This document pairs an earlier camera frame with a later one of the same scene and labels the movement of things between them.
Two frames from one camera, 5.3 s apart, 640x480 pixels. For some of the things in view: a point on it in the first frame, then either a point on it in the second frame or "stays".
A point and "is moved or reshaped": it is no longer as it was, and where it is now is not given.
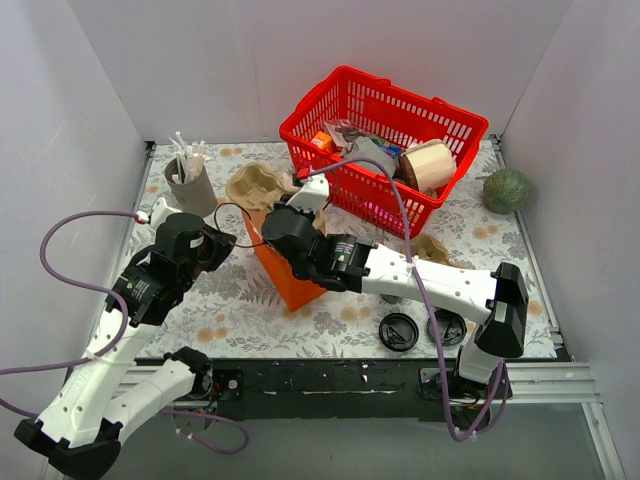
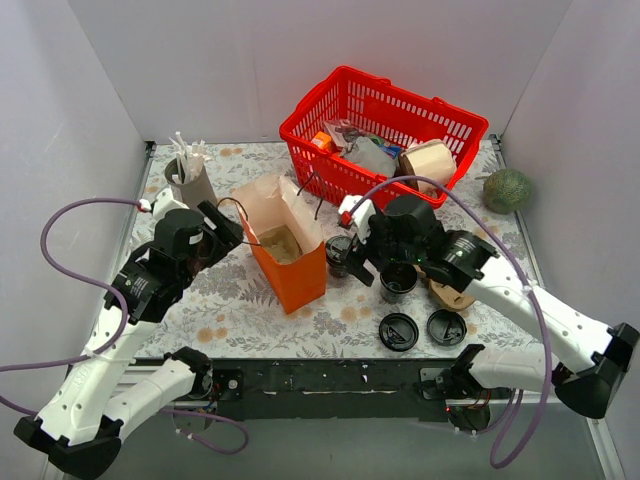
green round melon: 506,191 stays
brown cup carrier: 257,187 is moved or reshaped
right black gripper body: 282,211 -> 364,248
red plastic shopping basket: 385,111 stays
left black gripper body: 215,245 stays
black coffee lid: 452,328 stays
